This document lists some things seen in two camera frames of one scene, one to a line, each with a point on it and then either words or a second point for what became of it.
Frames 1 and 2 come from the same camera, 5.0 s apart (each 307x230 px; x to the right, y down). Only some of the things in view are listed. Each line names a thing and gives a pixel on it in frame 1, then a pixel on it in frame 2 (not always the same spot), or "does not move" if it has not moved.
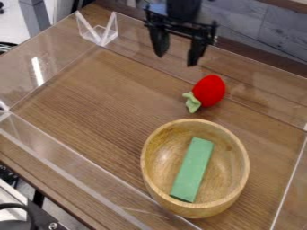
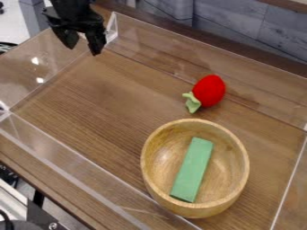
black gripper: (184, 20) to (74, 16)
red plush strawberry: (208, 92) does not move
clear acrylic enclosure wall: (130, 120) does not move
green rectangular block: (193, 169) does not move
